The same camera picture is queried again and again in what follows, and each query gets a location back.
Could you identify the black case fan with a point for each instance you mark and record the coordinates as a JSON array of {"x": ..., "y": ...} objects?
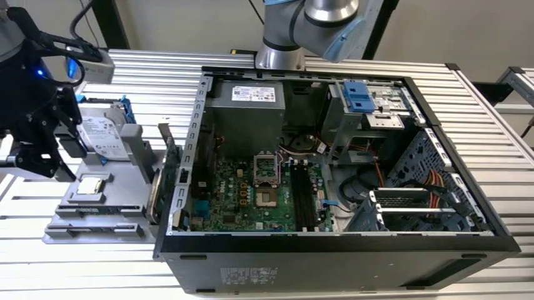
[{"x": 206, "y": 156}]

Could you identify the grey parts rack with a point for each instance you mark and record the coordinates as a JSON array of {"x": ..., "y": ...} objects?
[{"x": 121, "y": 193}]

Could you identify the silver optical drive cage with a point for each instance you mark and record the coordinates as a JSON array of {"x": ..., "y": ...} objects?
[{"x": 380, "y": 122}]

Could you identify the silver disk bay cage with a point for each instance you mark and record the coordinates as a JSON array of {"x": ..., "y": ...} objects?
[{"x": 401, "y": 195}]

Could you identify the yellow black plug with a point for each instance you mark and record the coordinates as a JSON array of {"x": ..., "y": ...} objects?
[{"x": 242, "y": 52}]

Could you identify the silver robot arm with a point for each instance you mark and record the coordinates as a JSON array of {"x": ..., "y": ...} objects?
[{"x": 8, "y": 34}]

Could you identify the CPU socket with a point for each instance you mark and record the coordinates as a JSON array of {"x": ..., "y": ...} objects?
[{"x": 267, "y": 197}]

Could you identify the grey power supply unit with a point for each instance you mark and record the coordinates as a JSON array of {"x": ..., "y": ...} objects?
[{"x": 246, "y": 134}]

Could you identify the green motherboard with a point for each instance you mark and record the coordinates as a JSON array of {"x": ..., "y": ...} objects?
[{"x": 271, "y": 218}]

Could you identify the metal slat side table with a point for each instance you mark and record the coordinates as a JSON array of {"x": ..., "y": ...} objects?
[{"x": 517, "y": 78}]

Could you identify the blue board connector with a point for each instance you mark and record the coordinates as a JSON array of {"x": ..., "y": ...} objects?
[{"x": 201, "y": 208}]

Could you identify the blue drive latch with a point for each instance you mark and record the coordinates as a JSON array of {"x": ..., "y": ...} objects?
[{"x": 357, "y": 97}]

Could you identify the silver CPU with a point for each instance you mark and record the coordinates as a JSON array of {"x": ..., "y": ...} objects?
[{"x": 91, "y": 185}]

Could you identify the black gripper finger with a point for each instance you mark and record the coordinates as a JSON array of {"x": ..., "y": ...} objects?
[
  {"x": 38, "y": 159},
  {"x": 58, "y": 115}
]

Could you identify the green graphics card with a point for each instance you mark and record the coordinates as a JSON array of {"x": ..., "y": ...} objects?
[{"x": 169, "y": 175}]

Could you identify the black frame post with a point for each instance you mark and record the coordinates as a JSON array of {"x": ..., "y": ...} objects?
[
  {"x": 115, "y": 25},
  {"x": 382, "y": 31}
]

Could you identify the blue RAM stick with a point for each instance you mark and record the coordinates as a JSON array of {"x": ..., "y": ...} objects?
[{"x": 97, "y": 230}]

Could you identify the black RAM slot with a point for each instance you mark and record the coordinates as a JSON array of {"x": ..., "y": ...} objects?
[
  {"x": 307, "y": 197},
  {"x": 313, "y": 197},
  {"x": 302, "y": 197},
  {"x": 297, "y": 197}
]

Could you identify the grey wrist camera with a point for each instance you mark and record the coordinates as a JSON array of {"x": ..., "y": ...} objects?
[{"x": 98, "y": 70}]

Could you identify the hard disk in blue carrier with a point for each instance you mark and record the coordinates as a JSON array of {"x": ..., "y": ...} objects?
[{"x": 105, "y": 137}]

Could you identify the black PC case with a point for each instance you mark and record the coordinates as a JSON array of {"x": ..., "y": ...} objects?
[{"x": 291, "y": 265}]

